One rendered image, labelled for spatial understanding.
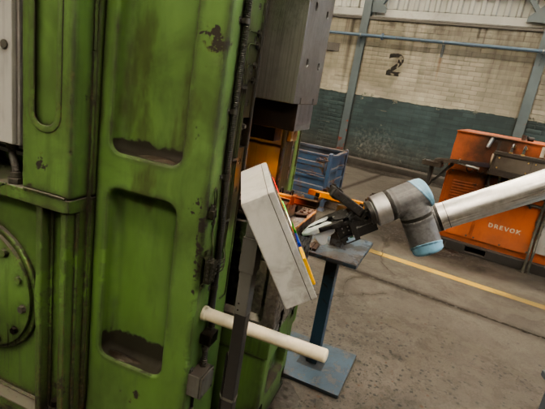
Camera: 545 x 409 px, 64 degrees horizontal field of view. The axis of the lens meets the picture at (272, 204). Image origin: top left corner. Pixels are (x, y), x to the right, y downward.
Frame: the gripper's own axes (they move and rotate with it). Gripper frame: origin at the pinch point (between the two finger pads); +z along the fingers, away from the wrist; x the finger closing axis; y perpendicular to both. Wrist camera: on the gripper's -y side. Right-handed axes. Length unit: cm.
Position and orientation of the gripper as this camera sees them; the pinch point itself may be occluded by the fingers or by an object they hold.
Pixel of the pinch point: (305, 230)
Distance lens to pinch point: 126.0
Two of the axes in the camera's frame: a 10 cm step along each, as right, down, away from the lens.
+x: -0.7, -2.8, 9.6
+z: -9.3, 3.7, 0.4
